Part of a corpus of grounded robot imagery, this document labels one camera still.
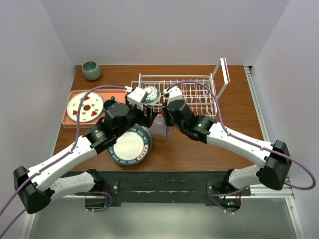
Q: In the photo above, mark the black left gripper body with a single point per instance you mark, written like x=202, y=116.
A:
x=136, y=116

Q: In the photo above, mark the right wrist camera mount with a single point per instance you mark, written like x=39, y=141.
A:
x=172, y=94

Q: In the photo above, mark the white wire dish rack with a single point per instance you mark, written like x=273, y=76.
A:
x=193, y=88

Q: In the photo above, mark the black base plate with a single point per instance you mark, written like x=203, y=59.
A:
x=165, y=187

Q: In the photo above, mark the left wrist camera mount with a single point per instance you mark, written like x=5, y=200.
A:
x=136, y=97

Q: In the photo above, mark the green ceramic cup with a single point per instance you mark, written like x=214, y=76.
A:
x=91, y=70

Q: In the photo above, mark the green rimmed white plate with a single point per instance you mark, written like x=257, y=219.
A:
x=132, y=147

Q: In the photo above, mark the dark blue small mug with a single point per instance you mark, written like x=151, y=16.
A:
x=108, y=103

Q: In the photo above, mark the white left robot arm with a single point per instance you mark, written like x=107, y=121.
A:
x=35, y=185

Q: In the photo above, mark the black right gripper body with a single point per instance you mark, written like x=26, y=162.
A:
x=169, y=121

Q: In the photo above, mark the watermelon pattern white plate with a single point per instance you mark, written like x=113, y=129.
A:
x=91, y=107

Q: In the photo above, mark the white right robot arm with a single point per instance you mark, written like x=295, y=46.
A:
x=270, y=160

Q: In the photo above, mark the purple mug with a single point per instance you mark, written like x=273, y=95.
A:
x=159, y=128

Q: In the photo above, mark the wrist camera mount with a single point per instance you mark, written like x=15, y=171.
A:
x=136, y=97
x=172, y=94

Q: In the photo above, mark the blue floral ceramic bowl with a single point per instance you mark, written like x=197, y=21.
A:
x=153, y=96

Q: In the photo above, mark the salmon pink tray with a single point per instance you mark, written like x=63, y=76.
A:
x=120, y=96

